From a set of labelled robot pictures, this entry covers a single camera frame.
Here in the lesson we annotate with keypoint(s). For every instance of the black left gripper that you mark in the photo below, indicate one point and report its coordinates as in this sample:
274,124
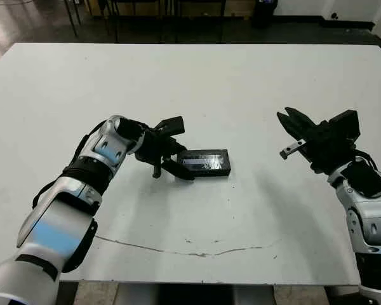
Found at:
152,147

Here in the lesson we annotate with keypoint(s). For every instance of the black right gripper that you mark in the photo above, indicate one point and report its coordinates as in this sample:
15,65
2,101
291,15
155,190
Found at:
327,149

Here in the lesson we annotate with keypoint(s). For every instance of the black box lid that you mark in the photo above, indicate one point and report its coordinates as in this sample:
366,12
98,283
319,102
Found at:
209,162

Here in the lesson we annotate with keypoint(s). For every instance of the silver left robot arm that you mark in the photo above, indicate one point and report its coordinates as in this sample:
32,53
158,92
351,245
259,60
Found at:
66,206

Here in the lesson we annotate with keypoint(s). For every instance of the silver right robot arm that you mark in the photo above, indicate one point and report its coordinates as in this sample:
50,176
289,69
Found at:
368,216

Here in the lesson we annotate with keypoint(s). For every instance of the black trash bin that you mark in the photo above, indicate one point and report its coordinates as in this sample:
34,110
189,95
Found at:
265,12

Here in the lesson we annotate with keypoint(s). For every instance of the wooden shipping crate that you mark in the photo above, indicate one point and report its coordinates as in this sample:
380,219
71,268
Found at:
239,8

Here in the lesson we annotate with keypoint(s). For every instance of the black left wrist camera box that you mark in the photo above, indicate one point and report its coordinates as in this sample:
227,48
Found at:
173,125

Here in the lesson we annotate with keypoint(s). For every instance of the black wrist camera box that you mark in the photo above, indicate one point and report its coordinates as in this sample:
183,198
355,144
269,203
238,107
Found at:
344,125
173,125

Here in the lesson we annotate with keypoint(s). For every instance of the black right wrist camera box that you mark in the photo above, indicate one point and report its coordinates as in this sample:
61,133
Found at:
344,125

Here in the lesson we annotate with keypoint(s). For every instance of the small black wall fitting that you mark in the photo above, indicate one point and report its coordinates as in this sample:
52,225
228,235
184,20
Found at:
335,15

